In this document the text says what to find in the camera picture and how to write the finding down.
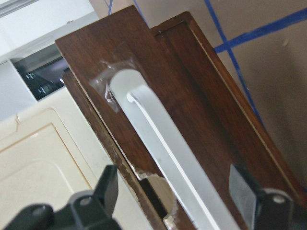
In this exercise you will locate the cream plastic storage box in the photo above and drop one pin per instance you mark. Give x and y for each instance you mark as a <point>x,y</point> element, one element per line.
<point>48,152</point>

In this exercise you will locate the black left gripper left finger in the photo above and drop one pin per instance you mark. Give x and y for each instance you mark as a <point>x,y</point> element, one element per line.
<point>106,190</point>

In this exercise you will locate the dark wooden drawer cabinet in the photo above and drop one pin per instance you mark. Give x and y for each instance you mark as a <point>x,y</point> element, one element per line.
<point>185,45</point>

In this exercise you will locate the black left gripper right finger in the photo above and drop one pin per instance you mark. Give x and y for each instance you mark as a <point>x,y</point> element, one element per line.
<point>246,193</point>

